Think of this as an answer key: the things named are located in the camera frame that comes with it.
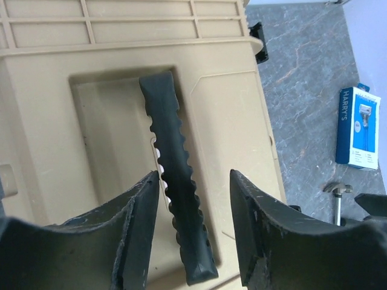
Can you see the tan plastic toolbox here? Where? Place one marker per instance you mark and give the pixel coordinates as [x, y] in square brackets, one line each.
[95, 95]

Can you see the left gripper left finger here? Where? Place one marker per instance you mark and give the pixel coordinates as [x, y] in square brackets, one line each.
[108, 247]

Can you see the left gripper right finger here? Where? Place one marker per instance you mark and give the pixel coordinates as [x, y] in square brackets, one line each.
[279, 247]

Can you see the black handle hammer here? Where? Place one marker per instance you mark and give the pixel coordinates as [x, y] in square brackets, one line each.
[338, 189]

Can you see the blue razor package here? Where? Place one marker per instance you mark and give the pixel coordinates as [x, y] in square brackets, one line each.
[357, 142]

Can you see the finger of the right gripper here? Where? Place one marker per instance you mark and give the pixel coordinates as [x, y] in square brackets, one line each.
[375, 205]

